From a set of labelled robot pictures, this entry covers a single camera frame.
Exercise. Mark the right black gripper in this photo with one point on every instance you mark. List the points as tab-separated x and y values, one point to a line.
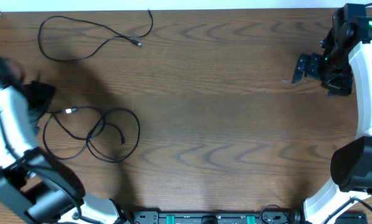
340	87

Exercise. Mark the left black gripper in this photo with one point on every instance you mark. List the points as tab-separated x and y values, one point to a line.
39	91

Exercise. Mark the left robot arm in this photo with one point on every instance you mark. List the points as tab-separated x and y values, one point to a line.
34	185

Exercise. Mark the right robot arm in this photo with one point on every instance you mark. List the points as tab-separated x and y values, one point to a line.
344	67

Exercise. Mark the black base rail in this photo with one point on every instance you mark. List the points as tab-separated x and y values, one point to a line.
152	217

